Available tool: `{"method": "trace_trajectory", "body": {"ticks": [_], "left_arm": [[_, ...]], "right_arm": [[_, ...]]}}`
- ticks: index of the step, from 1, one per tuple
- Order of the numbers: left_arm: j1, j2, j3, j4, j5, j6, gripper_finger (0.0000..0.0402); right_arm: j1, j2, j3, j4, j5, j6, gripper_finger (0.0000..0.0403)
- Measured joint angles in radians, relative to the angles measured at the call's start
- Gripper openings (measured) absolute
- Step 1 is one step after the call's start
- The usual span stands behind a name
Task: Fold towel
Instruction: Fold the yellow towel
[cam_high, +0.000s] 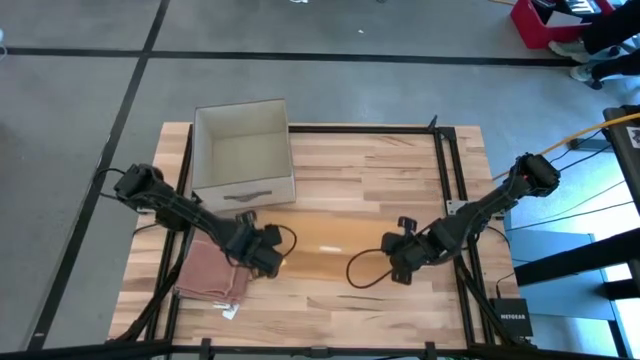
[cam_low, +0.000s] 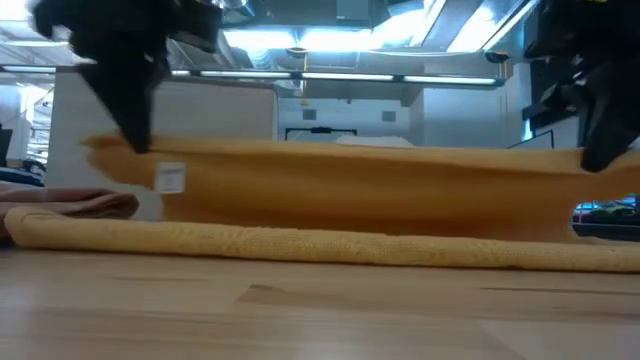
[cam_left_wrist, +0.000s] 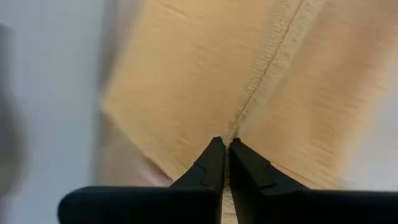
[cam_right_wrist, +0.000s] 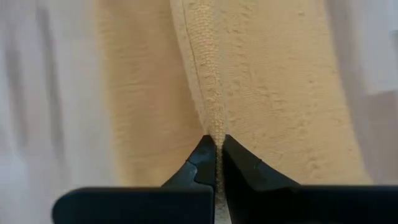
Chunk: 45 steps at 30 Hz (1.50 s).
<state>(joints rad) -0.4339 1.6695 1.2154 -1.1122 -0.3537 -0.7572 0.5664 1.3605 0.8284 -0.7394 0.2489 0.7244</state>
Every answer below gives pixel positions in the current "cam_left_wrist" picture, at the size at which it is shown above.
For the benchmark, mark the yellow towel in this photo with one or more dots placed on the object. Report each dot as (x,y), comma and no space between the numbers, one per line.
(192,77)

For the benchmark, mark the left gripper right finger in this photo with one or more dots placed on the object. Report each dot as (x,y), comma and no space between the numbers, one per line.
(248,171)

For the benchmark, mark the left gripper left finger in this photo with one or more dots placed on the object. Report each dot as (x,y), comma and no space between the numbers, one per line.
(211,168)

